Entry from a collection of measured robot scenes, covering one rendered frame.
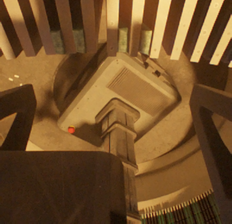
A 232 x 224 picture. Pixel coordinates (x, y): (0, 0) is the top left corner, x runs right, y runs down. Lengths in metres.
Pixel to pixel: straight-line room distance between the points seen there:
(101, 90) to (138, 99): 0.22
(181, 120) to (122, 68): 0.84
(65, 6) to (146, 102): 1.03
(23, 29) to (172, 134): 1.70
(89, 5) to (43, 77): 1.31
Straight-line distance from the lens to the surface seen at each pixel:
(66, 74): 1.42
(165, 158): 2.00
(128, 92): 1.16
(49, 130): 1.81
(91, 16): 0.22
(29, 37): 0.24
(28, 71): 1.52
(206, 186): 1.62
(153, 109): 1.25
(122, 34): 0.22
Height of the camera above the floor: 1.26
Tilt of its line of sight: 53 degrees down
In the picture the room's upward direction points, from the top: 178 degrees clockwise
